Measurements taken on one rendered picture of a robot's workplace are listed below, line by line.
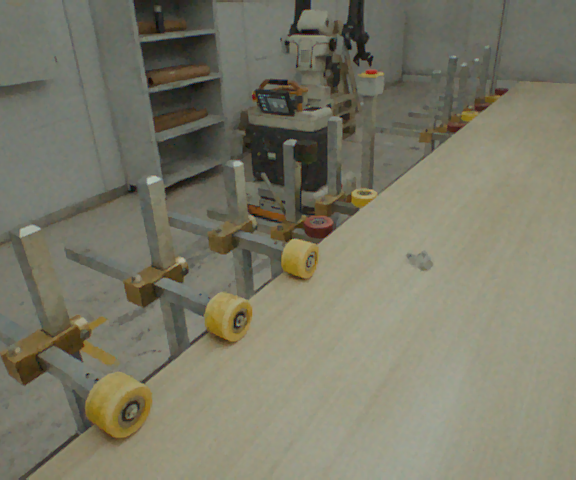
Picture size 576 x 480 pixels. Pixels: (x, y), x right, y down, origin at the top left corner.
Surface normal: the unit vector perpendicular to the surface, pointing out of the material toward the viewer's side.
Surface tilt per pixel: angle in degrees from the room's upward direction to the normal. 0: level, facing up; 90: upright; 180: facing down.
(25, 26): 90
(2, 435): 0
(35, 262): 90
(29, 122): 90
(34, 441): 0
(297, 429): 0
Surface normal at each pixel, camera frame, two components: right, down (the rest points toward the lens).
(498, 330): -0.04, -0.89
